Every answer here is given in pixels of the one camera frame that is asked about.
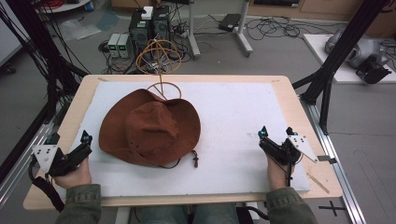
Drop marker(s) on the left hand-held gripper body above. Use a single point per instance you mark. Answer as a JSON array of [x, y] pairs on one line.
[[67, 161]]

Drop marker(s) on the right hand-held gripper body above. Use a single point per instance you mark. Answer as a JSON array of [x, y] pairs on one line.
[[288, 151]]

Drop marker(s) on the person's left hand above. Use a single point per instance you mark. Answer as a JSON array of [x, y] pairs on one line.
[[74, 176]]

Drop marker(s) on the person's right hand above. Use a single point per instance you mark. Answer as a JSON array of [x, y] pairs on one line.
[[276, 174]]

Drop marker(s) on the white table mat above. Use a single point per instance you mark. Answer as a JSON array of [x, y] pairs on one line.
[[230, 124]]

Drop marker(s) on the thin wooden stick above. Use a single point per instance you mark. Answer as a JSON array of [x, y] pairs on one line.
[[318, 183]]

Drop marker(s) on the brown suede brimmed hat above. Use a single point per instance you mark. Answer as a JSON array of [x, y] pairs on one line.
[[149, 130]]

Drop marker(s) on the white platform board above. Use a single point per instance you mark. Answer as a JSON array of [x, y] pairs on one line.
[[320, 49]]

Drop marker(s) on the grey bench power supply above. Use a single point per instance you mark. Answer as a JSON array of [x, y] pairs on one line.
[[125, 46], [113, 45]]

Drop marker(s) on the white metal table stand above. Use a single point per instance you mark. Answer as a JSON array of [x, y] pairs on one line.
[[241, 34]]

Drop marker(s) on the black device on platform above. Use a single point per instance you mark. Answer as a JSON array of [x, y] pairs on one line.
[[373, 71]]

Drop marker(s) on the grey robot shell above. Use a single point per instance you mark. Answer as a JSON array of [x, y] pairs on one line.
[[361, 49]]

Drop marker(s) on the clear plastic sheet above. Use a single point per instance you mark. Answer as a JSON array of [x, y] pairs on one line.
[[77, 29]]

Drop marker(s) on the person's legs in jeans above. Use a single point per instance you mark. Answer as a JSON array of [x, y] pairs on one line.
[[190, 214]]

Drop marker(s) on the flat black box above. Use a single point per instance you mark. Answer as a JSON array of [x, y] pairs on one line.
[[229, 22]]

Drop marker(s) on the black computer tower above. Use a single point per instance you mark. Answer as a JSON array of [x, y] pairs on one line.
[[161, 26], [140, 34]]

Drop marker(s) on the blue tape roll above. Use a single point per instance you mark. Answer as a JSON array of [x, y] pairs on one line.
[[89, 6]]

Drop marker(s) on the white box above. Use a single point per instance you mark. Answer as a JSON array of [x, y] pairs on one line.
[[147, 13]]

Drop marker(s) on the small metal bracket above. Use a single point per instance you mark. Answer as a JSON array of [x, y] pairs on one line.
[[327, 159]]

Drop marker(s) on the aluminium rail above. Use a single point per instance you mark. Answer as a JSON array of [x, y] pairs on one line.
[[21, 165], [337, 161]]

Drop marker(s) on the black metal frame strut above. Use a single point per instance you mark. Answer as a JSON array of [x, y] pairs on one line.
[[339, 53]]

